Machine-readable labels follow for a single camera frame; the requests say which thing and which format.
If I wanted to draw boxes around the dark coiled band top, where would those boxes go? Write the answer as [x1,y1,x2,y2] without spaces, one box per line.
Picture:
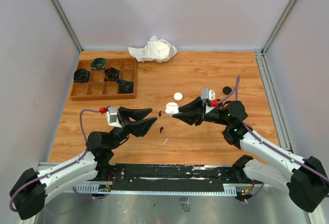
[90,58,107,70]

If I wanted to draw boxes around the white earbud charging case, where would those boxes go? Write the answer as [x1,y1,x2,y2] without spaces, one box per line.
[165,102,179,116]

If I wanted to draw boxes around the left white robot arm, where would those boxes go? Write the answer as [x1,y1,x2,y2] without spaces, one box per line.
[9,106,157,220]

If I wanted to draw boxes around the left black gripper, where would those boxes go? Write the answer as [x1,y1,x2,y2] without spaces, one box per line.
[108,107,158,150]

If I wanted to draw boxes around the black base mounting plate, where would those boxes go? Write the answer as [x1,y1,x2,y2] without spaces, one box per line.
[90,163,252,193]

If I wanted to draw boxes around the dark coiled band left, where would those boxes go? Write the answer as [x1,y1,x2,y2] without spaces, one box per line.
[74,68,90,83]

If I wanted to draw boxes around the dark coiled band lower right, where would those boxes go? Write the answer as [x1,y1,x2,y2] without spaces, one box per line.
[116,79,134,94]

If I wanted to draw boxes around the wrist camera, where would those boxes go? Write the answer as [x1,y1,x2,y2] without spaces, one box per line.
[105,106,122,128]
[200,88,216,106]

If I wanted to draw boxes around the crumpled white cloth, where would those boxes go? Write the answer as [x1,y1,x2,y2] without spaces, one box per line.
[128,36,178,63]

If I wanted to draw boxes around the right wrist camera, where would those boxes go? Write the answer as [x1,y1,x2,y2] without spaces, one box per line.
[200,88,216,106]

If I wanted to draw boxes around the dark coiled band middle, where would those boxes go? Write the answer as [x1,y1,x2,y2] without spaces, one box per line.
[104,67,120,82]

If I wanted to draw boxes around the wooden compartment tray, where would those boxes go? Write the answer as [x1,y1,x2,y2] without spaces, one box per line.
[69,57,138,101]

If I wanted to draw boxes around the dark coiled band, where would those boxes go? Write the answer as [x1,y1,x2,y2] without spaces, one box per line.
[104,67,120,82]
[90,58,107,70]
[116,79,134,94]
[74,68,90,83]

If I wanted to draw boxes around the white round closed case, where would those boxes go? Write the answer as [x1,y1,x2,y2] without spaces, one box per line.
[173,92,183,101]

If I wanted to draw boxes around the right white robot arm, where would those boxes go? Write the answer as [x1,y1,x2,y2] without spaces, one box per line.
[172,97,328,213]

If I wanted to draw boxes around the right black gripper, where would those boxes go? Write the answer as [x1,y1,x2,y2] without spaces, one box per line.
[173,97,231,126]

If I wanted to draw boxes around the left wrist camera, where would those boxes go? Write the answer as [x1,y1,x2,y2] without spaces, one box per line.
[105,106,122,128]

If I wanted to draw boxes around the black round case far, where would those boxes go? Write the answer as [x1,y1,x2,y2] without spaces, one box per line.
[223,86,232,95]

